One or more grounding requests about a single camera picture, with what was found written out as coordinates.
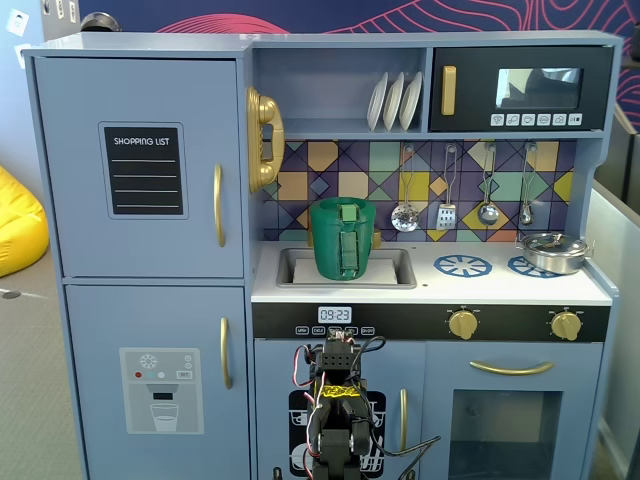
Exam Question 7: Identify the blue door with water dispenser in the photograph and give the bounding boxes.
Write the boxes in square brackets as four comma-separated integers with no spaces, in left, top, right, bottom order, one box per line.
[64,285,251,480]

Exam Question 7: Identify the gold stove knob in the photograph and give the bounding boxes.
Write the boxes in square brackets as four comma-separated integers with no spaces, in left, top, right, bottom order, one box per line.
[447,309,479,341]
[550,310,583,342]

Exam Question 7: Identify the blue oven door with window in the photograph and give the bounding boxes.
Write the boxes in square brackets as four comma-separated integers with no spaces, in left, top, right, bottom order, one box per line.
[424,341,605,480]

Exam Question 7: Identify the metal serving spoon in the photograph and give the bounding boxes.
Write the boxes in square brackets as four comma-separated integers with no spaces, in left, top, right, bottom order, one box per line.
[517,142,539,226]

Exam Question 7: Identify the grey toy sink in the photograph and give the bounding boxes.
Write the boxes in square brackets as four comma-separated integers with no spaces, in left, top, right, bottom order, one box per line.
[275,247,418,290]

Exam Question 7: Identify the yellow beanbag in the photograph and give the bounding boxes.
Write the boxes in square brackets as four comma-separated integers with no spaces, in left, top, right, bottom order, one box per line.
[0,164,50,279]

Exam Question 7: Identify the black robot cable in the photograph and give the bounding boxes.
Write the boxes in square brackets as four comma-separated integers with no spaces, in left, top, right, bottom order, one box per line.
[377,435,442,458]

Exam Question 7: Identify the white wall socket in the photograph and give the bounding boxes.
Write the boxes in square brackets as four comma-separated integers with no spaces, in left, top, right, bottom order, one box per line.
[4,8,30,37]

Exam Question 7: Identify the blue dishwasher door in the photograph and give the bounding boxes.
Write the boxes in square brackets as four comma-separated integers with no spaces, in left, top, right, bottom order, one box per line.
[254,339,427,480]

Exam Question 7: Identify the round metal object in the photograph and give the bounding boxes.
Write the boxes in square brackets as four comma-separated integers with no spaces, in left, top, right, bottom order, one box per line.
[79,11,122,33]

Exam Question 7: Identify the grey partition panel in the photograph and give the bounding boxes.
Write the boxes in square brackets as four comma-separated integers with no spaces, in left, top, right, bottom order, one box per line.
[589,179,640,480]

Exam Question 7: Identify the blue fridge door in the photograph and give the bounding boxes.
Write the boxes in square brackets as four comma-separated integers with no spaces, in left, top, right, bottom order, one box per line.
[33,56,246,279]

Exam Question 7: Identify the gold toy telephone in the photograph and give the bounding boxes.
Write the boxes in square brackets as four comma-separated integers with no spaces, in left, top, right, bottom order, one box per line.
[245,85,286,195]

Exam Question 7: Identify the metal skimmer spoon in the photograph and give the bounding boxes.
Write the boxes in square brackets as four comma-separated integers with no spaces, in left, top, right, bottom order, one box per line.
[390,144,420,233]

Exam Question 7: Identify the blue toy kitchen unit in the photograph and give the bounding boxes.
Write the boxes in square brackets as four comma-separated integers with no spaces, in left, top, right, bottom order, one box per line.
[19,30,625,480]

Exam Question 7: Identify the green plastic container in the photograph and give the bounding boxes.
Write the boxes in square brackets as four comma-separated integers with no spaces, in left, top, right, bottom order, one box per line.
[308,196,377,281]

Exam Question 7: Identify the metal ladle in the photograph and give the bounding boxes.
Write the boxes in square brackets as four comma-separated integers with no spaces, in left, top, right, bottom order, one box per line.
[477,143,501,226]

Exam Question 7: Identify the metal slotted spatula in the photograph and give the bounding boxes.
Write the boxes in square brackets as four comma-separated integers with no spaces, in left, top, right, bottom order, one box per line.
[435,144,459,231]

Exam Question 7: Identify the white toy plate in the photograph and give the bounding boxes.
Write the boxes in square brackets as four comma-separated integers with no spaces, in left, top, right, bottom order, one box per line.
[383,71,405,132]
[367,71,390,132]
[398,71,424,132]

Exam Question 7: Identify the red robot cable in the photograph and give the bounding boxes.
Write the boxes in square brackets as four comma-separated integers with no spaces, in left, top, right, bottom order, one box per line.
[291,344,316,388]

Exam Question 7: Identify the steel pot with lid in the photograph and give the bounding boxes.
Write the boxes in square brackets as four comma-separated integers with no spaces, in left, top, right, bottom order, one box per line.
[515,231,597,276]

